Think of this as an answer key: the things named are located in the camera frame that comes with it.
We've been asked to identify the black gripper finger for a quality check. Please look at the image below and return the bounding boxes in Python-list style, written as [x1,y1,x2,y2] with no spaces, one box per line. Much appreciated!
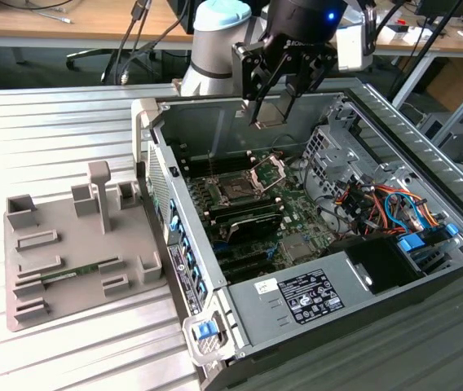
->
[231,42,293,126]
[279,50,337,122]

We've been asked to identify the silver CPU green board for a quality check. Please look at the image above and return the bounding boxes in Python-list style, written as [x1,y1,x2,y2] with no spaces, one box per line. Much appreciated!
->
[254,90,294,130]

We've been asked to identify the black RAM slot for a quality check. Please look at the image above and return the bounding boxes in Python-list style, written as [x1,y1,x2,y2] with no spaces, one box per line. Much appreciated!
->
[182,153,253,169]
[206,203,284,224]
[186,162,255,178]
[203,195,282,216]

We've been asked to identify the CPU socket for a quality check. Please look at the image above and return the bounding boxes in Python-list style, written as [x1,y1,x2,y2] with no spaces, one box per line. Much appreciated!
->
[214,173,266,205]

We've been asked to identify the black expansion slot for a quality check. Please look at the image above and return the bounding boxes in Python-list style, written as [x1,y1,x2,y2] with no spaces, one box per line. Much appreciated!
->
[214,243,276,264]
[219,258,276,285]

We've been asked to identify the open grey PC case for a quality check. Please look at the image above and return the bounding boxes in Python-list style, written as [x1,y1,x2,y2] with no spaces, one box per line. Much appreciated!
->
[130,77,463,391]

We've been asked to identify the silver metal drive cage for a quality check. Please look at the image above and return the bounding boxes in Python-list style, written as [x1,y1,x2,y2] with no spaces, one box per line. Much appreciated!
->
[301,121,364,192]

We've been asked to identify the black computer tower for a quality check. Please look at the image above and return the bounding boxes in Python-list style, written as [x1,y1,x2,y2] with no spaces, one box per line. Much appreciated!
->
[165,0,196,33]

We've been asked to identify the black tripod pole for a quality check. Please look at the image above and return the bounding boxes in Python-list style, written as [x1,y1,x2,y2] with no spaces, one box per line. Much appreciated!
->
[389,0,463,98]

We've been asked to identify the black monitor stand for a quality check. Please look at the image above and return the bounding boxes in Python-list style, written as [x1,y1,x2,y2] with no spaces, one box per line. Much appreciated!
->
[414,0,461,29]

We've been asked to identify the green motherboard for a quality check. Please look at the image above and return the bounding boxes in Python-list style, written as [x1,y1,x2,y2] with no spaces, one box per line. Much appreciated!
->
[176,147,341,286]

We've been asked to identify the wooden desk white legs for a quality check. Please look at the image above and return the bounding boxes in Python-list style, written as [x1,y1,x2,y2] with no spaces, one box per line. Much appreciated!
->
[372,0,463,135]

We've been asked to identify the black graphics card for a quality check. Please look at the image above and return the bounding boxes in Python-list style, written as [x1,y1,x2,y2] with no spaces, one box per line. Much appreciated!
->
[214,210,284,246]

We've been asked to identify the black office chair base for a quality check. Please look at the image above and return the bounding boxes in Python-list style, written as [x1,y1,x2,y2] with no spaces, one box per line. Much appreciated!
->
[66,46,163,85]

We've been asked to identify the grey computer box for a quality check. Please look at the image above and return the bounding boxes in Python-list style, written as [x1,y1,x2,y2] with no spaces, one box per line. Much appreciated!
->
[417,110,463,163]

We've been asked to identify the silver chipset heatsink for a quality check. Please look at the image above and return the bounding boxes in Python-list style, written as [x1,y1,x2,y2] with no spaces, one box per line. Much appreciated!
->
[279,234,311,261]

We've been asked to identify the blue disk carrier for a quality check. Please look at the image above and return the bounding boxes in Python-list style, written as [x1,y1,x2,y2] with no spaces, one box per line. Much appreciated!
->
[396,232,427,254]

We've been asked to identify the grey plastic parts rack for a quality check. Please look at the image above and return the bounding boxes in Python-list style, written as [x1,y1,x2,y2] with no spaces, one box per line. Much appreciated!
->
[5,160,166,333]

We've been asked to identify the grey power supply unit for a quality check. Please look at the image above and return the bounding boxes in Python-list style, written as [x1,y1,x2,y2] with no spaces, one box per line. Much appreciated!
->
[226,248,375,348]

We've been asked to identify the blue case latch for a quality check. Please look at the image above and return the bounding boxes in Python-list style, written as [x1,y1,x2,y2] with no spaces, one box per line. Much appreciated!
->
[196,321,219,340]

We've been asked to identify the green RAM stick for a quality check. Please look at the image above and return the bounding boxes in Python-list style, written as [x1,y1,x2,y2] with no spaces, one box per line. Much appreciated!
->
[40,262,103,283]

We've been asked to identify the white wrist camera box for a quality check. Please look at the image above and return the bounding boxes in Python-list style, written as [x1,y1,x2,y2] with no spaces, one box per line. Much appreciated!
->
[334,0,376,73]

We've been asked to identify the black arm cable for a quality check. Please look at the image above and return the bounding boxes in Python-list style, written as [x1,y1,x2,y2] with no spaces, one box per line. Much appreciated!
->
[133,18,183,58]

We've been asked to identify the metal socket cover frame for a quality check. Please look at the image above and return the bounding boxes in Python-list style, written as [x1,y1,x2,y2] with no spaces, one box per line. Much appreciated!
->
[249,156,288,196]

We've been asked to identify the thick black camera cable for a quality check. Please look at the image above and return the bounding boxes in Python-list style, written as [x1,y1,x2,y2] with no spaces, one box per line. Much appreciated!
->
[115,0,153,85]

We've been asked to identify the orange yellow wire bundle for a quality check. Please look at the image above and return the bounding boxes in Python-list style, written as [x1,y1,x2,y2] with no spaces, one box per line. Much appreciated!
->
[335,182,449,238]

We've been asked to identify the blue data wire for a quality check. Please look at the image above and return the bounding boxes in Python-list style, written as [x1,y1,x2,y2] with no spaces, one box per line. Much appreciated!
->
[382,190,423,235]

